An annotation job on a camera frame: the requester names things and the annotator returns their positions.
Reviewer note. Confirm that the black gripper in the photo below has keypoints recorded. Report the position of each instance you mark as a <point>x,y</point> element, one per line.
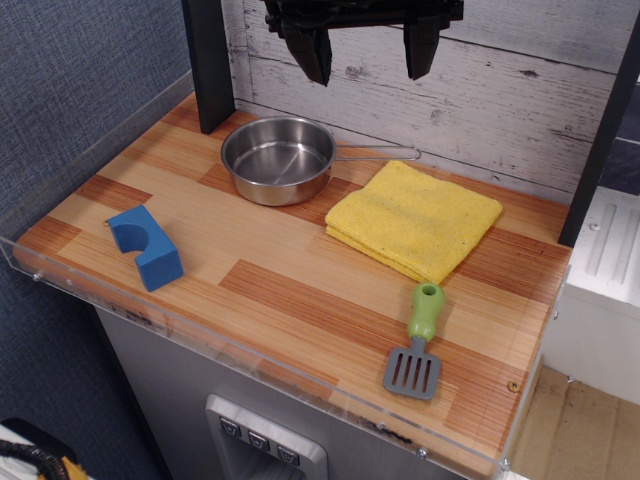
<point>304,26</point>

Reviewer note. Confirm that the green handled grey spatula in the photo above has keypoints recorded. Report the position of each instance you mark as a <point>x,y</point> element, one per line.
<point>413,371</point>

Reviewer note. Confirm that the yellow object at corner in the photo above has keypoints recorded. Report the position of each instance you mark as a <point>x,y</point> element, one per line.
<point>73,471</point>

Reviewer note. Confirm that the folded yellow cloth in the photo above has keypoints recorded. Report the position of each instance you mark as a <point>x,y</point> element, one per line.
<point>416,224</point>

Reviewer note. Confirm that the blue wooden arch block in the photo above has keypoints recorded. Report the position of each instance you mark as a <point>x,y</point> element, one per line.
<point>158,261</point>

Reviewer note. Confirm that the white toy sink unit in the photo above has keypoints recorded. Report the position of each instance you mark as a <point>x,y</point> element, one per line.
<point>593,333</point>

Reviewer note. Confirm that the grey toy fridge cabinet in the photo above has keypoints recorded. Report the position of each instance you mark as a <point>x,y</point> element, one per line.
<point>171,383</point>

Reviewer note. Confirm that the clear acrylic table guard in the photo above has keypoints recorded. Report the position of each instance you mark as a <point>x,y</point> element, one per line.
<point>267,290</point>

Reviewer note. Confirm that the silver ice dispenser panel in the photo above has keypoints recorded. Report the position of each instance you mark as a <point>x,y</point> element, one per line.
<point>251,446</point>

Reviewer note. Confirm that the steel pan with wire handle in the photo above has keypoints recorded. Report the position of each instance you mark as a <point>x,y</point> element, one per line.
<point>283,161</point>

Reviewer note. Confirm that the black left upright post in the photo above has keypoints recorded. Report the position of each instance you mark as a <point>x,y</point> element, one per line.
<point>209,58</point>

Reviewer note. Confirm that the black upright post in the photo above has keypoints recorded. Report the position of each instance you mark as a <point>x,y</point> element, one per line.
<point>611,120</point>
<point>209,58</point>

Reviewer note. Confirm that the black right upright post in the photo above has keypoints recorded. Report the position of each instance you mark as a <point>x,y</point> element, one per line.
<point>611,120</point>

